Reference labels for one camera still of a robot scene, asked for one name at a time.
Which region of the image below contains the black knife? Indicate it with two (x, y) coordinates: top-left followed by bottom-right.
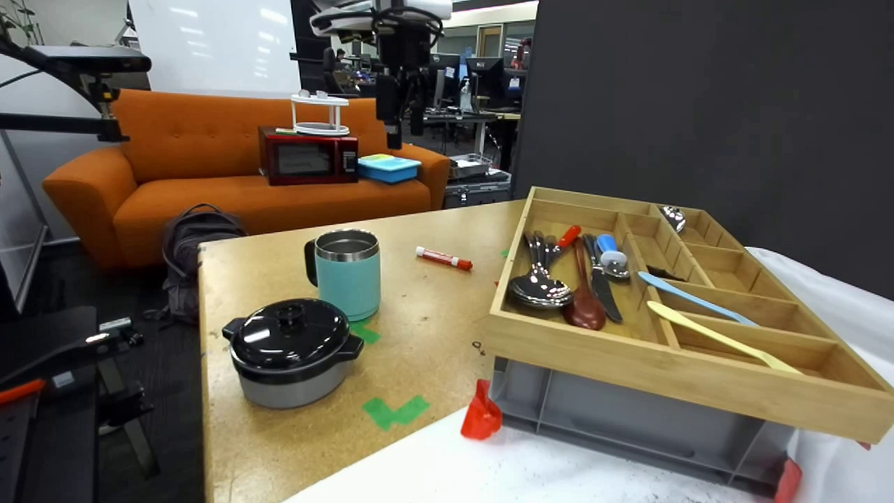
(583, 235), (626, 328)

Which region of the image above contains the silver fork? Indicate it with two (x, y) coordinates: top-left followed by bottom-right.
(523, 230), (560, 274)

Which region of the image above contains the brown wooden spoon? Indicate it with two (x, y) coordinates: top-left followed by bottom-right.
(560, 237), (608, 332)

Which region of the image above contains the wooden cutlery tray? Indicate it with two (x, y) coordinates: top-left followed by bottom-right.
(483, 186), (894, 448)

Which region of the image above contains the dark red microwave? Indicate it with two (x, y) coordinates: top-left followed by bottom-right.
(256, 126), (362, 187)

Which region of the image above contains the black camera arm stand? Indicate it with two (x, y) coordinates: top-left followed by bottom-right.
(0, 38), (154, 142)

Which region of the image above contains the light blue plastic knife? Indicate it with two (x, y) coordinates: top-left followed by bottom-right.
(637, 269), (760, 330)

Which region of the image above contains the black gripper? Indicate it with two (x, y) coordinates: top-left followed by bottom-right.
(372, 8), (442, 128)

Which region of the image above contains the grey storage bin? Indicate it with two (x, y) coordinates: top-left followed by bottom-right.
(442, 166), (513, 211)

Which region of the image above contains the dark backpack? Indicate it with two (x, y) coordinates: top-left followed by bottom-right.
(158, 205), (245, 324)

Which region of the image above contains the black divider panel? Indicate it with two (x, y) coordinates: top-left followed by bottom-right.
(509, 0), (894, 302)

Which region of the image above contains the blue lunch box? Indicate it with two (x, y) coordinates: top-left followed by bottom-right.
(354, 151), (423, 187)

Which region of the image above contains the pale wooden knife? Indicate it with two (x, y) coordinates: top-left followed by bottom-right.
(645, 300), (805, 381)

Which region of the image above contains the black folded stand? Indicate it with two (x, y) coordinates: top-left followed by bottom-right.
(0, 316), (162, 478)

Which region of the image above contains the green tape strip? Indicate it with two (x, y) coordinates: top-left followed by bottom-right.
(347, 320), (384, 350)

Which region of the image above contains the blue handled utensil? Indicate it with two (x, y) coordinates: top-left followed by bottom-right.
(591, 233), (633, 281)

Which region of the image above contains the small silver utensil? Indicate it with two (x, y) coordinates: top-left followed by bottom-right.
(655, 205), (690, 235)

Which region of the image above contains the red and white marker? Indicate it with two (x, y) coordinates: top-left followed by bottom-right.
(414, 243), (475, 274)

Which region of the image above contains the grey pot with black lid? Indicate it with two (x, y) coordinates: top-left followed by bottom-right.
(221, 297), (365, 411)

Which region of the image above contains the large silver spoon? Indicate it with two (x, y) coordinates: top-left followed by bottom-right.
(506, 250), (574, 314)

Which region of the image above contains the teal cup with black handle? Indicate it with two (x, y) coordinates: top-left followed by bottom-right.
(300, 228), (381, 324)

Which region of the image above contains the white wire rack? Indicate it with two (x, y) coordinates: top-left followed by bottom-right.
(288, 92), (352, 137)

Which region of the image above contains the zigzag green tape mark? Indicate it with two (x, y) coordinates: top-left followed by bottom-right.
(359, 395), (433, 433)

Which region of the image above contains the white table cloth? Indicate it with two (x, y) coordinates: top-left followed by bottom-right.
(277, 246), (894, 503)

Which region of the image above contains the grey plastic crate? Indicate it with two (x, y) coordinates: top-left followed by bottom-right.
(489, 355), (792, 501)

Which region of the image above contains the orange sofa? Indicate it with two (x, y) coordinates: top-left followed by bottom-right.
(41, 86), (455, 274)

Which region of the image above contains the red clamp foot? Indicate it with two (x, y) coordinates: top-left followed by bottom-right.
(767, 457), (805, 503)
(457, 377), (506, 443)

